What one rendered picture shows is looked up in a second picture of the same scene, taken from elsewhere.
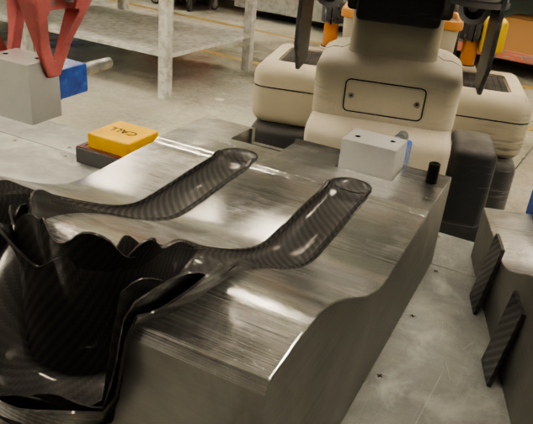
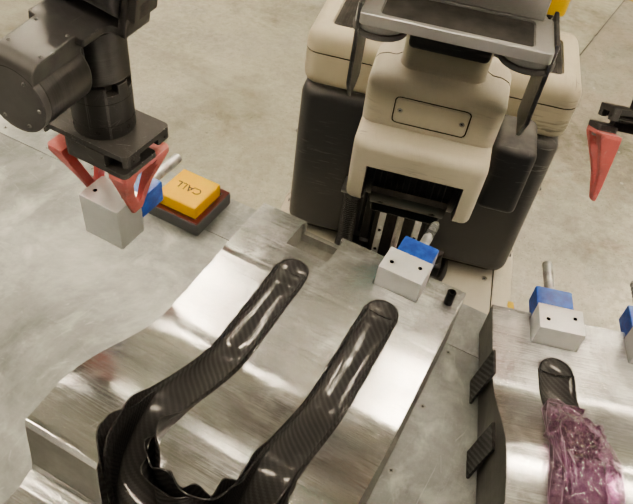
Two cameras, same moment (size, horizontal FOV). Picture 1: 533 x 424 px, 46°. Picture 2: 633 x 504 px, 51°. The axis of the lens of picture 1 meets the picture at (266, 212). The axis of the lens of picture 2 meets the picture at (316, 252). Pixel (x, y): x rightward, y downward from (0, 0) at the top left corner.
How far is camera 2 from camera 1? 0.33 m
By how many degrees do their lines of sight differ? 19
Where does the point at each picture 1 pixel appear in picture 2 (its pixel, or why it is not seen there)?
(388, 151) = (414, 284)
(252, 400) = not seen: outside the picture
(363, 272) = (382, 424)
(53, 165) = not seen: hidden behind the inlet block
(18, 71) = (109, 215)
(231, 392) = not seen: outside the picture
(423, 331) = (429, 422)
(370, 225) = (392, 364)
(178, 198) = (245, 328)
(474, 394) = (455, 486)
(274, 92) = (327, 58)
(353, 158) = (386, 281)
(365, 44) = (417, 61)
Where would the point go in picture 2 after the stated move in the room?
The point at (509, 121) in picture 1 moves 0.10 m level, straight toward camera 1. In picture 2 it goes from (556, 106) to (547, 132)
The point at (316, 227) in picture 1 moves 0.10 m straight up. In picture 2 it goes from (351, 364) to (368, 299)
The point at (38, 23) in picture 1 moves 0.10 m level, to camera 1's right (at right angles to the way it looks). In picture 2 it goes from (126, 192) to (231, 204)
